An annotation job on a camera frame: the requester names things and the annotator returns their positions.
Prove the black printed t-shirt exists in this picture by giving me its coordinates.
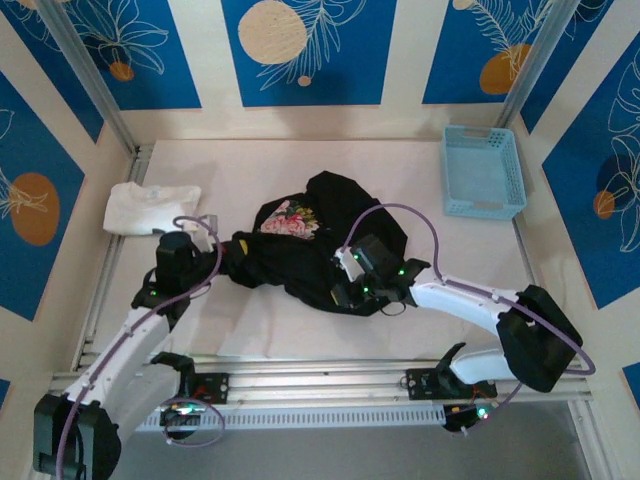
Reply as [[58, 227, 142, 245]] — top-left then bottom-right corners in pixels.
[[219, 170, 412, 317]]

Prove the folded white t-shirt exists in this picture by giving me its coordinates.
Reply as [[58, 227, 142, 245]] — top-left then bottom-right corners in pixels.
[[102, 182, 203, 236]]

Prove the white table cover sheet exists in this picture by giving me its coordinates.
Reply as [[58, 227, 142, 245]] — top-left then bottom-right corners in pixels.
[[79, 138, 559, 362]]

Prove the light blue plastic basket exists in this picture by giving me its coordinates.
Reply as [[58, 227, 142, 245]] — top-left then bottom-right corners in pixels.
[[438, 124, 529, 221]]

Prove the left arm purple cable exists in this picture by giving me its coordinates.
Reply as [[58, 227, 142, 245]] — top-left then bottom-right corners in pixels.
[[54, 215, 227, 480]]

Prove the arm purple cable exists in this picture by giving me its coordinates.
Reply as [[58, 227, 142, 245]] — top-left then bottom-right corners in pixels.
[[344, 202, 597, 436], [54, 215, 227, 480]]

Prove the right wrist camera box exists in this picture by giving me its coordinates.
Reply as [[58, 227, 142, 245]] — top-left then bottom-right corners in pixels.
[[332, 245, 364, 282]]

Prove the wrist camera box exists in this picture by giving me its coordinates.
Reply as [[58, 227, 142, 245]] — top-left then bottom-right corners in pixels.
[[183, 213, 220, 252], [332, 245, 364, 282]]

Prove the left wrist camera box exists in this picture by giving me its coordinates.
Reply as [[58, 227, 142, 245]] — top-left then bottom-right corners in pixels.
[[183, 213, 220, 252]]

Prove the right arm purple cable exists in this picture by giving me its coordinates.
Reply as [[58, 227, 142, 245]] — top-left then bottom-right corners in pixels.
[[344, 202, 597, 436]]

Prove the wide aluminium frame rail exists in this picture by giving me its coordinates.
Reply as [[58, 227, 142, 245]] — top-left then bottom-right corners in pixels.
[[42, 357, 596, 414]]

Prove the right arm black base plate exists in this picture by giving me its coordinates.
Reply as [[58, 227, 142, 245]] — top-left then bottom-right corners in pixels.
[[405, 367, 499, 401]]

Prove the white slotted cable duct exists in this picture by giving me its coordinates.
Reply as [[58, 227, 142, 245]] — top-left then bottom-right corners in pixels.
[[63, 405, 451, 434]]

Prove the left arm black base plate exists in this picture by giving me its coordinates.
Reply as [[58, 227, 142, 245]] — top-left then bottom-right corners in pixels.
[[138, 372, 231, 406]]

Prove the left aluminium frame post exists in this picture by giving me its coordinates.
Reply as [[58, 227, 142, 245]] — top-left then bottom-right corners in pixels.
[[35, 0, 141, 157]]

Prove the aluminium frame post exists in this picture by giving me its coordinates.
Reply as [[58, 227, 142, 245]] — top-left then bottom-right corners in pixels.
[[499, 0, 576, 121], [35, 0, 141, 157]]

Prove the right aluminium frame post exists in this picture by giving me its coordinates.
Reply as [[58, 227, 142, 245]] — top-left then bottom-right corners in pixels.
[[499, 0, 576, 121]]

